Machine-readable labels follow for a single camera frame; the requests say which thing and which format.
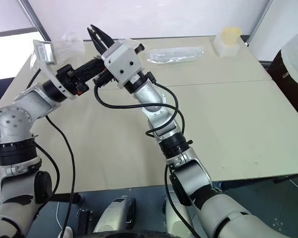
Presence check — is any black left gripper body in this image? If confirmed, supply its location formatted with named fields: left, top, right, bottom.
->
left=56, top=63, right=90, bottom=97

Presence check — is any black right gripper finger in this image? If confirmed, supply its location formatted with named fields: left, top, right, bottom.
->
left=75, top=58, right=106, bottom=75
left=80, top=65, right=108, bottom=83
left=86, top=27, right=104, bottom=55
left=90, top=24, right=113, bottom=50

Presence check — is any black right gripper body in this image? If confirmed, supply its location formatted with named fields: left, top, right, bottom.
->
left=93, top=44, right=145, bottom=88

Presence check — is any crumpled clear plastic bag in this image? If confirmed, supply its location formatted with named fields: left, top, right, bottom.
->
left=53, top=31, right=86, bottom=65

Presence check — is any grey horizontal window bar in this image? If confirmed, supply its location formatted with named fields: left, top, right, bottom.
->
left=0, top=26, right=40, bottom=40

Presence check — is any long flat clear plastic bag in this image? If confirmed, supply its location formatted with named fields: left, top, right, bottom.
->
left=146, top=46, right=206, bottom=64

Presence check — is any translucent white box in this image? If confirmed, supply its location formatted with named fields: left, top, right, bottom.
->
left=212, top=34, right=240, bottom=59

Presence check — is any yellow plastic cup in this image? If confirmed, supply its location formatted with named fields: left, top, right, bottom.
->
left=221, top=26, right=243, bottom=47

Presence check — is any silver rounded shell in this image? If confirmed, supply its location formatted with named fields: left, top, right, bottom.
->
left=92, top=195, right=137, bottom=234
left=163, top=195, right=192, bottom=235

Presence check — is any white shoe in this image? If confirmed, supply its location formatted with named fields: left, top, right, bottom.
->
left=59, top=226, right=74, bottom=238

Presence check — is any person in brown trousers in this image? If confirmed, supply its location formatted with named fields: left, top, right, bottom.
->
left=266, top=24, right=298, bottom=121

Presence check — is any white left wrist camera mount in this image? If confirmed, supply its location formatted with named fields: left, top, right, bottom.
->
left=31, top=39, right=78, bottom=101

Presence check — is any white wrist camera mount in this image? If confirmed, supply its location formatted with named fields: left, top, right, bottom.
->
left=101, top=40, right=147, bottom=89
left=31, top=39, right=78, bottom=101

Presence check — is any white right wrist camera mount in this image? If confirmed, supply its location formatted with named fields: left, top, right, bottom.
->
left=101, top=40, right=147, bottom=89

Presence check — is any dark slanted window post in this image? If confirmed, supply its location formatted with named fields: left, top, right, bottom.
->
left=16, top=0, right=53, bottom=42

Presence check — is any black table frame bar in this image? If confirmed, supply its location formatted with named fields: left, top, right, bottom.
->
left=47, top=190, right=84, bottom=204

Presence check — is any thin white floor cable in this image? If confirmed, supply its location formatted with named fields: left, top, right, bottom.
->
left=56, top=201, right=66, bottom=229

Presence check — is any short black table bracket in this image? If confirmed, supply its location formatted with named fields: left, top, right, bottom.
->
left=76, top=209, right=94, bottom=234

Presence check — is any grey slanted wall post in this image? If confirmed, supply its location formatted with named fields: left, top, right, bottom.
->
left=247, top=0, right=277, bottom=47

